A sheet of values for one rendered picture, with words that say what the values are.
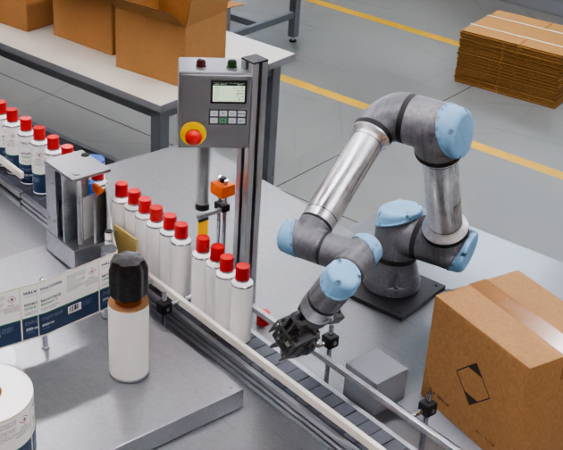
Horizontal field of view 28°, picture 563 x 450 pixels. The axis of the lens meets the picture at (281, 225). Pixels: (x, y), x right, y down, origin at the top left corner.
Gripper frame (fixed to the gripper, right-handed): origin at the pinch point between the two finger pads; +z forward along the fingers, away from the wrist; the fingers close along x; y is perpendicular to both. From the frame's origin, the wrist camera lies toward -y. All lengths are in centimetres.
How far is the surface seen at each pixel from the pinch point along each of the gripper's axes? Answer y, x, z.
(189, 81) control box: 0, -59, -26
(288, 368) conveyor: -1.4, 2.1, 5.0
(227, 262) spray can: 2.0, -24.5, -2.7
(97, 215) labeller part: 8, -60, 25
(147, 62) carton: -90, -156, 102
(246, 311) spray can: 1.1, -13.8, 3.2
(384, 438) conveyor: -1.6, 28.8, -10.4
